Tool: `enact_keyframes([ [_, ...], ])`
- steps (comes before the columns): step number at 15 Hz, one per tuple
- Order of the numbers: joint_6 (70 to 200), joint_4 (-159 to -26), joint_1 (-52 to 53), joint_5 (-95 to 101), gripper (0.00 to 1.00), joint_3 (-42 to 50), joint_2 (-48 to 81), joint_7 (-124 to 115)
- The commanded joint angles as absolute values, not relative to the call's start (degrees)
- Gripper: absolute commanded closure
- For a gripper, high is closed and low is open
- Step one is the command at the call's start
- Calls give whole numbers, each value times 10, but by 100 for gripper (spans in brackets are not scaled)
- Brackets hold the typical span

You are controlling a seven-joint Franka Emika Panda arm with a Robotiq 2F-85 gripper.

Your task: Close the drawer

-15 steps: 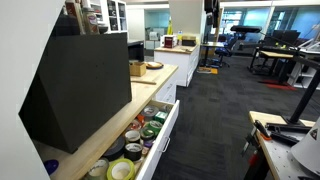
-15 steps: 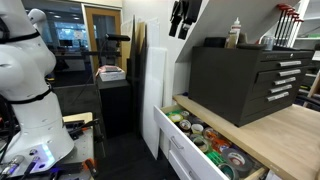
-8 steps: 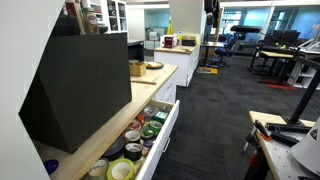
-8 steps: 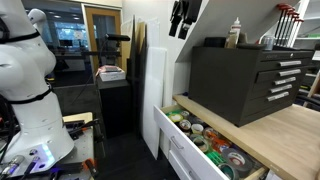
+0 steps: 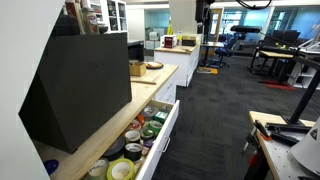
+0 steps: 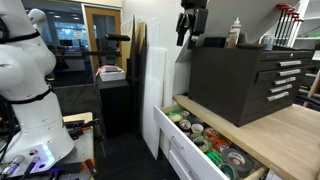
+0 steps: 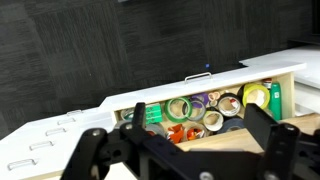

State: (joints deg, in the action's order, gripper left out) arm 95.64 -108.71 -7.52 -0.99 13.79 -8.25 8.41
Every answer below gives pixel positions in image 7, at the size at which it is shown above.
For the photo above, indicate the black tape roll white core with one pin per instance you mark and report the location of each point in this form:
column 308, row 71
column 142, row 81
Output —
column 230, row 95

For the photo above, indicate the grey clear tape roll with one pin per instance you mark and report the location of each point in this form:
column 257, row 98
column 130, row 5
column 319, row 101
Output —
column 202, row 113

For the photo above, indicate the clear tape roll orange print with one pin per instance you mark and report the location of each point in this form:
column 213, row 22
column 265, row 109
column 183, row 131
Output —
column 197, row 126

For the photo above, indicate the white drawer with wooden sides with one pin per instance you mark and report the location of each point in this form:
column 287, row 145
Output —
column 150, row 93

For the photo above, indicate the small pink tape roll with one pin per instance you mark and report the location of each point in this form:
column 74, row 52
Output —
column 210, row 96

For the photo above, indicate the green tape roll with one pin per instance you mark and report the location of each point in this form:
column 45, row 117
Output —
column 168, row 111

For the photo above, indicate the dark navy tape roll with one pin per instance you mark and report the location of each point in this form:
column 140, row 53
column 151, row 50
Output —
column 233, row 123

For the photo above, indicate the white drawer cabinet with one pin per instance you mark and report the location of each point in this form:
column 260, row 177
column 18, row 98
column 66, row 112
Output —
column 20, row 146

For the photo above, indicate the yellow tape roll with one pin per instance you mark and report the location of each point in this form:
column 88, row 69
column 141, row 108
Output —
column 248, row 90

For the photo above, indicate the green glue bottle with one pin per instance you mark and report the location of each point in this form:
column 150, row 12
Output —
column 275, row 100

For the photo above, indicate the red capped small bottle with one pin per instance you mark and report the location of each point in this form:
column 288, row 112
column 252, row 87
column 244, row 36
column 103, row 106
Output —
column 266, row 83

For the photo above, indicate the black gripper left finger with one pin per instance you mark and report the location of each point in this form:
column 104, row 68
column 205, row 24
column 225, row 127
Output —
column 138, row 115

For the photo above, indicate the purple tape roll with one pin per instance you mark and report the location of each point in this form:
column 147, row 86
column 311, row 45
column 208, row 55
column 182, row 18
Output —
column 202, row 97

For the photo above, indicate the grey duct tape roll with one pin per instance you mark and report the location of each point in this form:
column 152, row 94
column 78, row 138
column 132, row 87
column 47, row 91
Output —
column 156, row 129

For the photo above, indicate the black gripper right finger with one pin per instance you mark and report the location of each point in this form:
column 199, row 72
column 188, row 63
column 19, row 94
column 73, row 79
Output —
column 258, row 120

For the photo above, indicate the orange tape piece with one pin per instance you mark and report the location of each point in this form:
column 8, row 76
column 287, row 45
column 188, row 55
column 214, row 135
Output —
column 175, row 134

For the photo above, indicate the green cardboard box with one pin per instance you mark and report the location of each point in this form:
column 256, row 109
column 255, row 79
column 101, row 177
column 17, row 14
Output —
column 153, row 114

